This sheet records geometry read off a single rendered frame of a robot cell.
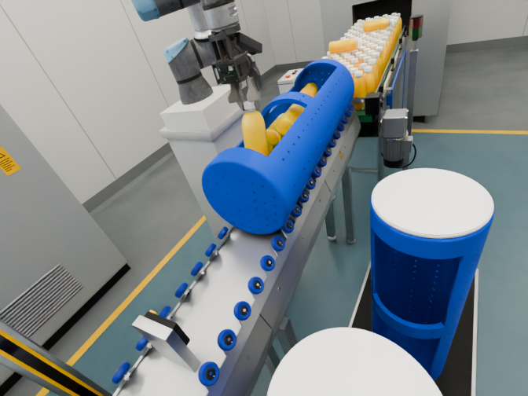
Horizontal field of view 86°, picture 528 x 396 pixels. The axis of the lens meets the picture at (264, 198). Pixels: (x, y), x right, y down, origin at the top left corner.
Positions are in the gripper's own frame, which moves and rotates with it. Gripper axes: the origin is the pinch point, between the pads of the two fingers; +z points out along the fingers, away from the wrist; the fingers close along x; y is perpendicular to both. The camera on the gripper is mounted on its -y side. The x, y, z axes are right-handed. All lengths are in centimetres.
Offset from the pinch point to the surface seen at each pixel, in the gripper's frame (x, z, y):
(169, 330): 4, 23, 56
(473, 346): 73, 116, -10
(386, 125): 26, 50, -85
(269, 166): 9.0, 11.7, 12.8
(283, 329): 8, 68, 30
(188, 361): 4, 34, 57
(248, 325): 11, 39, 43
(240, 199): -1.2, 21.6, 16.8
